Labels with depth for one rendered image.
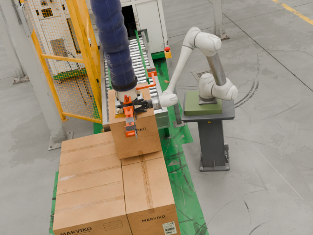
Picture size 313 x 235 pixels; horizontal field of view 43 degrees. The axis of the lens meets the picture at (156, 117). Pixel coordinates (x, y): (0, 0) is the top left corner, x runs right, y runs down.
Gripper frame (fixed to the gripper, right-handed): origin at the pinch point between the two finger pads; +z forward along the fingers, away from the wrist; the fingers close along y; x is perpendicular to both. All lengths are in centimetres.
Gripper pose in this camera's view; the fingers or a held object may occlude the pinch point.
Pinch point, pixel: (128, 108)
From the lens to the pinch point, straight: 335.1
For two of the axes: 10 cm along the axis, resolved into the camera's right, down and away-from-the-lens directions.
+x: -1.3, -5.4, 8.3
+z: -9.8, 2.0, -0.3
